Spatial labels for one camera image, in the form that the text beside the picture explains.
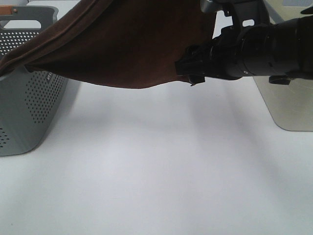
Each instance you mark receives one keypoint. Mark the brown towel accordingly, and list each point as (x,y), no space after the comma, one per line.
(130,44)

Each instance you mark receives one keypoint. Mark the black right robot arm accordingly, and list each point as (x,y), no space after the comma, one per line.
(283,52)

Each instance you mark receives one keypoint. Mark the grey perforated laundry basket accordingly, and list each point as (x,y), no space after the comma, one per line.
(28,100)

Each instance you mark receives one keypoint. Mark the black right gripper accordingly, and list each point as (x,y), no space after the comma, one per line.
(212,59)

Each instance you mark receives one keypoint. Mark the beige basket with grey rim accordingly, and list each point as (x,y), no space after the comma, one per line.
(290,106)

